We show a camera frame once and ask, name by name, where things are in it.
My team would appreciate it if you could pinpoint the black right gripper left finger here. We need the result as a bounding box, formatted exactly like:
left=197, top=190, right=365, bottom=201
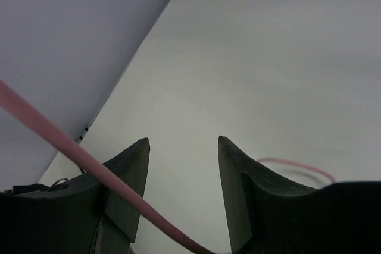
left=0, top=137, right=150, bottom=254

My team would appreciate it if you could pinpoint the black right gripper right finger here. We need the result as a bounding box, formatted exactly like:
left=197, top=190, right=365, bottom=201
left=218, top=136, right=380, bottom=253

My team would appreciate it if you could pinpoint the pink headphone cable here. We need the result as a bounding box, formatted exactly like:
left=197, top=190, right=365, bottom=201
left=0, top=80, right=337, bottom=254

